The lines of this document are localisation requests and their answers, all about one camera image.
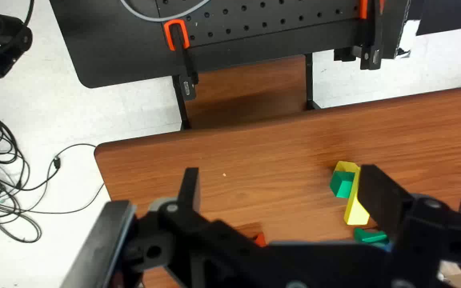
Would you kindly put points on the black table leg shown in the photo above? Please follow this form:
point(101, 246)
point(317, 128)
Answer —
point(311, 80)
point(183, 106)

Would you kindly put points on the orange arch block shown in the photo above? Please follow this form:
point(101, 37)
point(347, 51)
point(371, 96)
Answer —
point(259, 238)

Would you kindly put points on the green cube block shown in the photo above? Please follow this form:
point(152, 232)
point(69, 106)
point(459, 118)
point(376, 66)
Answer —
point(341, 186)

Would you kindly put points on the black perforated mounting board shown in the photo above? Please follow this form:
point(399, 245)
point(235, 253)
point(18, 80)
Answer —
point(272, 26)

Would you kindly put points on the yellow cube block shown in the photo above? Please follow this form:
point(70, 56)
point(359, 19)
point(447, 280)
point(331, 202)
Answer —
point(344, 166)

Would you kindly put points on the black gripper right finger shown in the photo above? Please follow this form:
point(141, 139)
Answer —
point(383, 197)

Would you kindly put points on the long yellow block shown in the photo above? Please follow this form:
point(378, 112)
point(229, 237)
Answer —
point(355, 205)

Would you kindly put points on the wooden lower shelf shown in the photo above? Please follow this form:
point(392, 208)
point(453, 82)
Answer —
point(247, 90)

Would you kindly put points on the green arch block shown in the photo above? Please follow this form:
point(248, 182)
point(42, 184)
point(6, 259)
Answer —
point(370, 235)

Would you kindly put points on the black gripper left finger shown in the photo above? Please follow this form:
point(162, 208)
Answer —
point(191, 189)

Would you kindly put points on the black tripod stand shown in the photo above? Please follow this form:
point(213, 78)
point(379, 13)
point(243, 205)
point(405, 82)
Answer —
point(0, 42)

